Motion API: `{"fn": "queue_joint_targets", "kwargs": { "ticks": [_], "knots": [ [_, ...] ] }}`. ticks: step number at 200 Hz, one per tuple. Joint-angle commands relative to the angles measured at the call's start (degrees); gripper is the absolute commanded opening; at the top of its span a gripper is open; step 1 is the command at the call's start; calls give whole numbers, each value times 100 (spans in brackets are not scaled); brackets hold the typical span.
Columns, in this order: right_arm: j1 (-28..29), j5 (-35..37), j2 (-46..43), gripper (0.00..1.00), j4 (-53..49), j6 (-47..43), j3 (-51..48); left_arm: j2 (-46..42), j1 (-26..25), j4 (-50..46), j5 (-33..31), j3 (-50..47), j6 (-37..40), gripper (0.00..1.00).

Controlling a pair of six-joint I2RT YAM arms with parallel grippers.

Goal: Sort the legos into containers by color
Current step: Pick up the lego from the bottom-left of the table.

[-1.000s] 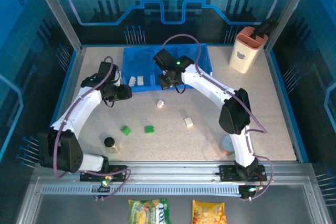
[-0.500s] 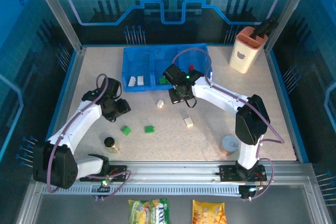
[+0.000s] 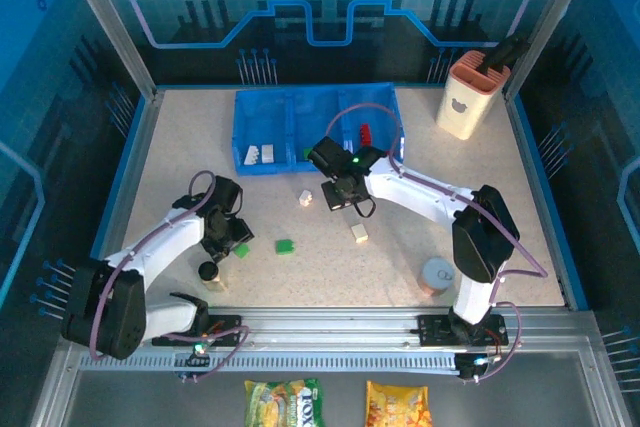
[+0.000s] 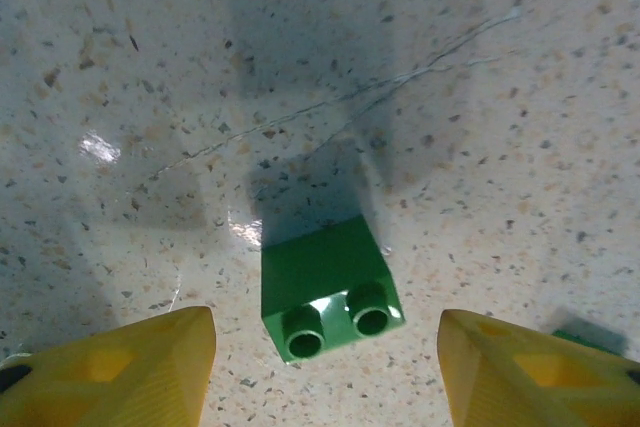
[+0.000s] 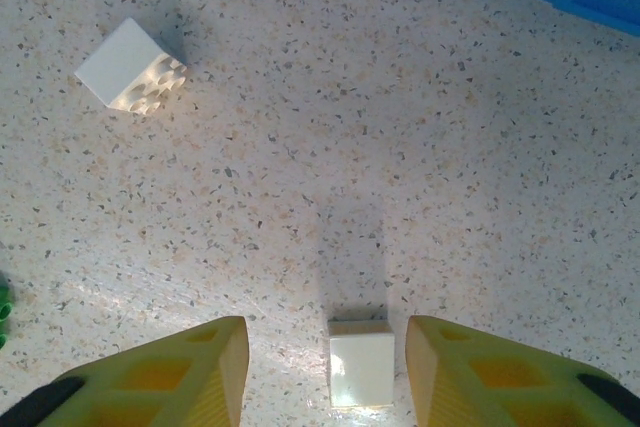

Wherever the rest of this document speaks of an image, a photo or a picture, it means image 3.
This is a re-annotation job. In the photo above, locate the glass jar with black lid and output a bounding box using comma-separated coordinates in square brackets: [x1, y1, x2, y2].
[197, 261, 227, 293]

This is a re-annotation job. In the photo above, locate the blue three-compartment bin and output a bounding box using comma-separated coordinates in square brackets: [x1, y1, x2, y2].
[230, 82, 406, 177]

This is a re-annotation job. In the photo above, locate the cream pink knife holder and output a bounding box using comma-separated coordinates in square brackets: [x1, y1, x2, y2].
[435, 50, 512, 142]

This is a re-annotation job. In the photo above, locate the metal tin can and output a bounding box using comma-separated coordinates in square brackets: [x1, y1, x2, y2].
[421, 256, 455, 298]

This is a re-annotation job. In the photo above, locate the green yellow snack bag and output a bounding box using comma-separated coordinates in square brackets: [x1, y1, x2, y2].
[243, 379, 324, 427]

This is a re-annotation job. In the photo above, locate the orange yellow snack bag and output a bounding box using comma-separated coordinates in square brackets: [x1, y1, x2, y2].
[364, 380, 432, 427]

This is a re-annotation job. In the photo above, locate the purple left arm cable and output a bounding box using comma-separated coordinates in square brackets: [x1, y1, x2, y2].
[89, 170, 217, 361]

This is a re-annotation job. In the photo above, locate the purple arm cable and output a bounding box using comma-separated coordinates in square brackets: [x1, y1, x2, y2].
[89, 170, 217, 361]
[327, 103, 549, 308]

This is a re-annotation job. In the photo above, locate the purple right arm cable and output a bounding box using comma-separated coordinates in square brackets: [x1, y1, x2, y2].
[327, 103, 549, 308]

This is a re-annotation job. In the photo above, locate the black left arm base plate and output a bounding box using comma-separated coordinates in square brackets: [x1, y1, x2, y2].
[151, 314, 242, 347]

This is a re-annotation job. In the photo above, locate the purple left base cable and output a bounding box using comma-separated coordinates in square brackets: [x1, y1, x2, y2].
[164, 324, 250, 384]

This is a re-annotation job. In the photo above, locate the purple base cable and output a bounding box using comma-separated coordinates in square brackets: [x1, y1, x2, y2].
[462, 300, 522, 386]
[164, 324, 250, 384]

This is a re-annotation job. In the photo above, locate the aluminium mounting rail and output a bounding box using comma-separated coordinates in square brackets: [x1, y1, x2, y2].
[69, 306, 596, 348]

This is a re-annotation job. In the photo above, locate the slotted grey cable duct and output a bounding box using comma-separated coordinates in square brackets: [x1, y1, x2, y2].
[78, 350, 464, 374]

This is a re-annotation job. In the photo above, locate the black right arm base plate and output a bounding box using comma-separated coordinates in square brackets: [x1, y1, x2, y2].
[417, 314, 510, 348]

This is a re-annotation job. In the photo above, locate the black knife handle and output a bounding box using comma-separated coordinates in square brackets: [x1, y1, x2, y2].
[478, 34, 526, 73]

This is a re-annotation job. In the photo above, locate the aluminium frame post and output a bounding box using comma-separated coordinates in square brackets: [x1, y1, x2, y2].
[502, 0, 601, 101]
[54, 0, 165, 101]

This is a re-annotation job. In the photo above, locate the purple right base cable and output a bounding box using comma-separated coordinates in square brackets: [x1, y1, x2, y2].
[462, 300, 522, 386]

